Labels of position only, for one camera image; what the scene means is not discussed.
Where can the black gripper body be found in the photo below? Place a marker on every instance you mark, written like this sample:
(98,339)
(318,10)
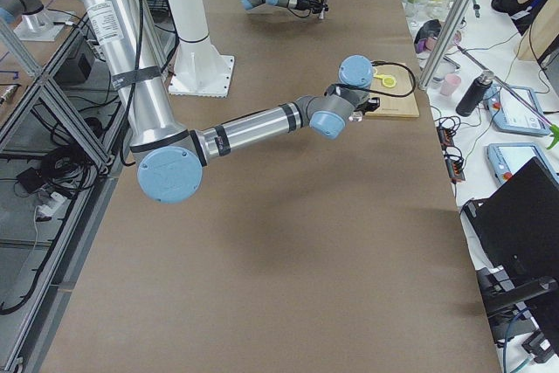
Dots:
(370,106)
(306,1)

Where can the small clear glass cup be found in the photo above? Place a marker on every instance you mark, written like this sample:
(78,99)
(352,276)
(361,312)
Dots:
(356,117)

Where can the steel jigger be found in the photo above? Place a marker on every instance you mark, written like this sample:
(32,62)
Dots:
(323,9)

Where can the pink plastic cup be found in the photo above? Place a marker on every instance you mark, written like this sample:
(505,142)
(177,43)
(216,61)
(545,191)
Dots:
(450,84)

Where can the lemon slice on knife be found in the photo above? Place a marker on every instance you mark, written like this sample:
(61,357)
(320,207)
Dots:
(388,81)

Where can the wooden cutting board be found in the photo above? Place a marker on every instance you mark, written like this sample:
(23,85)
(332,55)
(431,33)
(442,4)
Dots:
(398,101)

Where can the black cloth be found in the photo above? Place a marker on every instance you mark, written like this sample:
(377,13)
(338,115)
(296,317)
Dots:
(430,29)

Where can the black water bottle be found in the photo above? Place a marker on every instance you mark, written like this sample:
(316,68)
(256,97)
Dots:
(475,93)

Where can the blue teach pendant far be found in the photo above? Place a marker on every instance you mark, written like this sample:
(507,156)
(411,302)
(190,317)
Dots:
(510,116)

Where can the blue teach pendant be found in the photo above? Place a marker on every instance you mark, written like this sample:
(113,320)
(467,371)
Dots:
(510,116)
(507,158)

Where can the blue teach pendant near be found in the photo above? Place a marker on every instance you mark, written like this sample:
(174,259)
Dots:
(507,158)

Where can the metal rod green tip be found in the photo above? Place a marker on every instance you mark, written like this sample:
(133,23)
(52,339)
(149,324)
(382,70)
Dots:
(553,128)

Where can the black laptop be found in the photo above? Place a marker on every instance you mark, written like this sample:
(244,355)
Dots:
(516,227)

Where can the white camera mast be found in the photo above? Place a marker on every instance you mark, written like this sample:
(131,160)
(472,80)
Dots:
(199,69)

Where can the aluminium frame post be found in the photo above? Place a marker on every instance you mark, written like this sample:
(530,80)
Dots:
(446,36)

